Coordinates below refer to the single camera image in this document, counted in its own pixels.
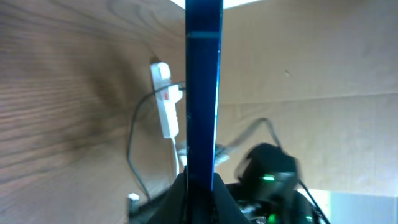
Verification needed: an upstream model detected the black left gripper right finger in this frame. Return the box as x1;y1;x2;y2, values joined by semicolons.
213;173;249;224

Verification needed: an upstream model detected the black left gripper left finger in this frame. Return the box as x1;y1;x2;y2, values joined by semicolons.
147;173;187;224

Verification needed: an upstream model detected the black charger cable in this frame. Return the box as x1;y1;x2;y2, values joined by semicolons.
126;80;187;201

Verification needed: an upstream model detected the blue Galaxy smartphone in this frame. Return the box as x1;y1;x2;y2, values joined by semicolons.
185;0;223;191

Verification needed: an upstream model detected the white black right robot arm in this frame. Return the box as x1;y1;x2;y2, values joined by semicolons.
226;143;330;224

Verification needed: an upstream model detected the white power strip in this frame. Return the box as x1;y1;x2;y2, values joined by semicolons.
150;62;183;139

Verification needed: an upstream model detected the brown cardboard panel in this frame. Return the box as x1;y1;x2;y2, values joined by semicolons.
217;0;397;196

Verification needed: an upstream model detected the white power strip cord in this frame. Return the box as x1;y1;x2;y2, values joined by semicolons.
170;137;187;178

